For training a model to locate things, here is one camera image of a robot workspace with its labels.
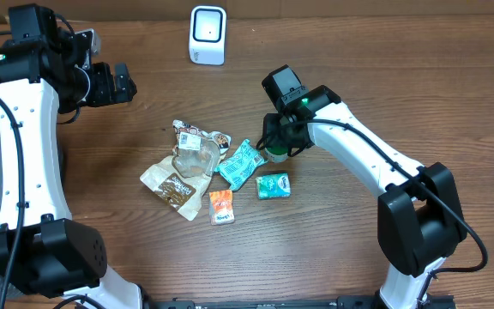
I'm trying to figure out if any green lid jar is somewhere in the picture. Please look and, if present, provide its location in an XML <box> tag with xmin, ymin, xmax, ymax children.
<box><xmin>263</xmin><ymin>147</ymin><xmax>288</xmax><ymax>163</ymax></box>

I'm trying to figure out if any teal white small packet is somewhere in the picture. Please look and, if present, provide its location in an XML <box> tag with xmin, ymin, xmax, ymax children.
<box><xmin>256</xmin><ymin>173</ymin><xmax>291</xmax><ymax>200</ymax></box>

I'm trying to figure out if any teal snack packet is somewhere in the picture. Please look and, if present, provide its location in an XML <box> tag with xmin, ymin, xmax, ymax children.
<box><xmin>215</xmin><ymin>139</ymin><xmax>268</xmax><ymax>191</ymax></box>

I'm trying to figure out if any orange red snack packet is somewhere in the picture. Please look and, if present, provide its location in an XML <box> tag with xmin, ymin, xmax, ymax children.
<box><xmin>209</xmin><ymin>190</ymin><xmax>235</xmax><ymax>226</ymax></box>

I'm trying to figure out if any brown white snack pouch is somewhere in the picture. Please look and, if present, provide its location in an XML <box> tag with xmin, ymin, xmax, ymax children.
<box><xmin>140</xmin><ymin>119</ymin><xmax>232</xmax><ymax>221</ymax></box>

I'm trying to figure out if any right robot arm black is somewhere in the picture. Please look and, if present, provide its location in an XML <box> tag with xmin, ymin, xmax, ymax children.
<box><xmin>257</xmin><ymin>65</ymin><xmax>467</xmax><ymax>308</ymax></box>

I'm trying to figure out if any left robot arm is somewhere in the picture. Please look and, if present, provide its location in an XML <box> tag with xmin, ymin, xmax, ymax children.
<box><xmin>0</xmin><ymin>3</ymin><xmax>150</xmax><ymax>308</ymax></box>

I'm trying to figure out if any white barcode scanner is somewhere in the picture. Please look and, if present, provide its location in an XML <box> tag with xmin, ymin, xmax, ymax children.
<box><xmin>189</xmin><ymin>5</ymin><xmax>227</xmax><ymax>65</ymax></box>

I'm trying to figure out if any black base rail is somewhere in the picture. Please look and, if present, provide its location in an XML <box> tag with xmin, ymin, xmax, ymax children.
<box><xmin>152</xmin><ymin>294</ymin><xmax>456</xmax><ymax>309</ymax></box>

